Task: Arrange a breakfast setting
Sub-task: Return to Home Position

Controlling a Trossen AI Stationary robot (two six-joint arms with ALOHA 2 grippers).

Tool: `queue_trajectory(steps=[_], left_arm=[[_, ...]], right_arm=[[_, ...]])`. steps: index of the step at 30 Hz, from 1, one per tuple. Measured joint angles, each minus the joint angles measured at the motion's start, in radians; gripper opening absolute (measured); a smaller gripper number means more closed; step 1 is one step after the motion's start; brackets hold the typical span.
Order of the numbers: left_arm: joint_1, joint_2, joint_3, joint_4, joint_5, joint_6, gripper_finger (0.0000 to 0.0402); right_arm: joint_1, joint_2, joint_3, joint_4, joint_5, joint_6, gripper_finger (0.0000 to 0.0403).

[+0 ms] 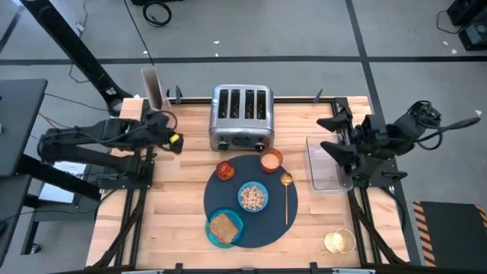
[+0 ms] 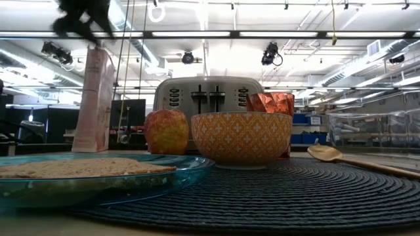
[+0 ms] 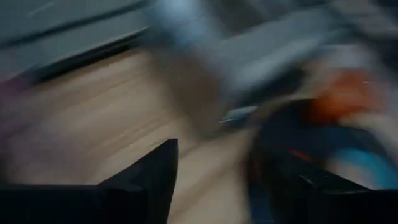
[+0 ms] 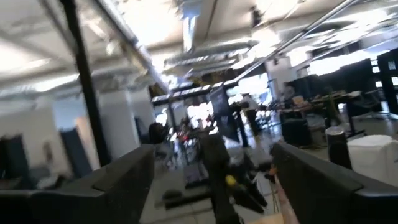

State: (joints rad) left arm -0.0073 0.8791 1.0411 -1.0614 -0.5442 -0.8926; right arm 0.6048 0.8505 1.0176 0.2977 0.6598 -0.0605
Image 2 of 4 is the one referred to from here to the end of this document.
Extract black overhead crossbar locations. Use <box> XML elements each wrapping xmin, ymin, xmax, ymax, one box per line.
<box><xmin>0</xmin><ymin>30</ymin><xmax>420</xmax><ymax>40</ymax></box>

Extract blue storage bins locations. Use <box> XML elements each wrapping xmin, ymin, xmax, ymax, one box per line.
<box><xmin>291</xmin><ymin>113</ymin><xmax>329</xmax><ymax>145</ymax></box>

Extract clear plastic container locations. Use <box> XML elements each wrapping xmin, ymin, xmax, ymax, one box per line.
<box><xmin>326</xmin><ymin>90</ymin><xmax>420</xmax><ymax>155</ymax></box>

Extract dark blue round placemat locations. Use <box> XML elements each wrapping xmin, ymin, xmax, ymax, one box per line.
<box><xmin>70</xmin><ymin>157</ymin><xmax>420</xmax><ymax>234</ymax></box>

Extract teal clear plastic plate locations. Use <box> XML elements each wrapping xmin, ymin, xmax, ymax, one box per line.
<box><xmin>0</xmin><ymin>153</ymin><xmax>216</xmax><ymax>210</ymax></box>

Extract gold spoon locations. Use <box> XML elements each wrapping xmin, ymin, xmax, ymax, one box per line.
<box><xmin>306</xmin><ymin>145</ymin><xmax>420</xmax><ymax>180</ymax></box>

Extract black monitor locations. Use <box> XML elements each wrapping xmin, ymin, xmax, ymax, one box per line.
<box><xmin>110</xmin><ymin>99</ymin><xmax>147</xmax><ymax>128</ymax></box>

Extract yellow hanging cable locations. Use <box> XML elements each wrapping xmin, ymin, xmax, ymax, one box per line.
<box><xmin>330</xmin><ymin>0</ymin><xmax>339</xmax><ymax>46</ymax></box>

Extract silver four-slot toaster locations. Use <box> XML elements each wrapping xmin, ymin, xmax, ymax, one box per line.
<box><xmin>152</xmin><ymin>75</ymin><xmax>265</xmax><ymax>155</ymax></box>

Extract grey trash can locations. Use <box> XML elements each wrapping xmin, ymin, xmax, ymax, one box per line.
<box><xmin>18</xmin><ymin>120</ymin><xmax>46</xmax><ymax>144</ymax></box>

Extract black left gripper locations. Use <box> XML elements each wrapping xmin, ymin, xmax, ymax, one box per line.
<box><xmin>51</xmin><ymin>0</ymin><xmax>116</xmax><ymax>47</ymax></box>

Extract copper faceted cup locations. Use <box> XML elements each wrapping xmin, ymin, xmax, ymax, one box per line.
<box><xmin>245</xmin><ymin>91</ymin><xmax>295</xmax><ymax>161</ymax></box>

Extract slice of brown bread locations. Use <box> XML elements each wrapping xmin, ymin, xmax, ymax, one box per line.
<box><xmin>0</xmin><ymin>157</ymin><xmax>178</xmax><ymax>180</ymax></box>

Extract pink cereal box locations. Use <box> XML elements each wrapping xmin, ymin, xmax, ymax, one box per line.
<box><xmin>71</xmin><ymin>47</ymin><xmax>116</xmax><ymax>153</ymax></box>

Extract red yellow apple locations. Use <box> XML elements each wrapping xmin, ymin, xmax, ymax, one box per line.
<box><xmin>143</xmin><ymin>108</ymin><xmax>190</xmax><ymax>156</ymax></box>

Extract orange patterned bowl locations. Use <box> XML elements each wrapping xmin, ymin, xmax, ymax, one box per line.
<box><xmin>190</xmin><ymin>111</ymin><xmax>293</xmax><ymax>170</ymax></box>

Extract white hanging ring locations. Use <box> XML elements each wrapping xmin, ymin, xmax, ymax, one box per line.
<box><xmin>146</xmin><ymin>2</ymin><xmax>167</xmax><ymax>24</ymax></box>

